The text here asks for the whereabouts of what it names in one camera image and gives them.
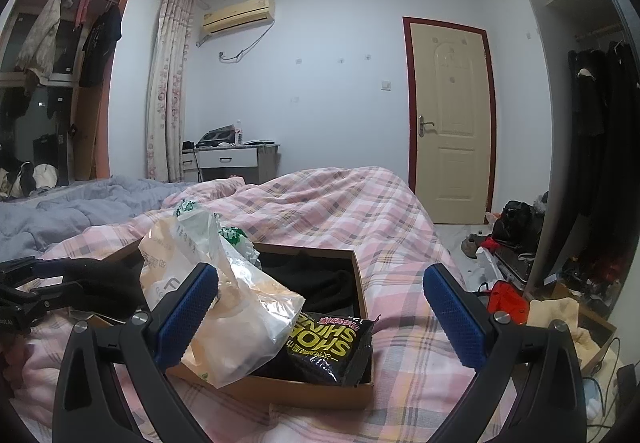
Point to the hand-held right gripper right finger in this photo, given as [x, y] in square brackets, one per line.
[455, 318]

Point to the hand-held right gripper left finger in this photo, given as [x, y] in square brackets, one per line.
[187, 318]

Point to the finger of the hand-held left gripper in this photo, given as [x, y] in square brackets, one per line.
[35, 300]
[30, 270]

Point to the beige translucent plastic bag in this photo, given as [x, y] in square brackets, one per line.
[240, 318]

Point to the black knit cloth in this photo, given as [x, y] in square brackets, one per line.
[105, 283]

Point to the black yellow-print packet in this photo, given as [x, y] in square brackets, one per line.
[330, 348]

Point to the brown cardboard box black lining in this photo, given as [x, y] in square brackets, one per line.
[310, 393]

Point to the red cloth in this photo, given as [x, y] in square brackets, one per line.
[507, 298]

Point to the grey duvet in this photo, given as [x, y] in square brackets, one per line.
[75, 213]

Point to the brown shoes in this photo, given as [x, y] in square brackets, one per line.
[472, 245]

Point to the silver case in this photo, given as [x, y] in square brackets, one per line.
[510, 265]

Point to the pale and dark clothes pile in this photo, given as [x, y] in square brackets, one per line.
[30, 178]

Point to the pale yellow cloth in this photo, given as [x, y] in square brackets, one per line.
[555, 313]

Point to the pink plaid blanket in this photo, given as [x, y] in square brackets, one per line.
[390, 233]

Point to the white green-print plastic bag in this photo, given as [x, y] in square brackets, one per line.
[190, 209]

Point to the black bag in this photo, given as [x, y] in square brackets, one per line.
[520, 218]

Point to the open cardboard carton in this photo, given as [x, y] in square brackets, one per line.
[597, 324]

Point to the tan wooden board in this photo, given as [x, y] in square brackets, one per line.
[87, 138]

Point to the white desk with drawers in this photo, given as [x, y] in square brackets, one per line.
[225, 158]

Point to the black electronic device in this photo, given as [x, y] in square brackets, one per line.
[215, 137]

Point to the flat dark tray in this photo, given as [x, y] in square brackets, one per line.
[260, 142]

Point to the white plastic bottle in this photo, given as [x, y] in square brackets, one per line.
[238, 133]

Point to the grey open wardrobe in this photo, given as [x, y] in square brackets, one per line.
[555, 123]

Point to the floral cream curtain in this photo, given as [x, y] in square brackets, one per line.
[167, 98]

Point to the beige hanging jacket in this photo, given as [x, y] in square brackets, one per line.
[42, 38]

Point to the black hanging shirt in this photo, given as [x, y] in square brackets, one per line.
[102, 48]

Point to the black hanging coat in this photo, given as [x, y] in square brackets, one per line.
[587, 123]

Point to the pink hanging garment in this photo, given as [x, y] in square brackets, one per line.
[84, 8]

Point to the cream air conditioner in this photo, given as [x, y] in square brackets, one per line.
[237, 15]

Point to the cream door red frame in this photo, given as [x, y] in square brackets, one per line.
[450, 123]

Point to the wooden clothes rail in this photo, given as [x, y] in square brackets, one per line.
[597, 33]

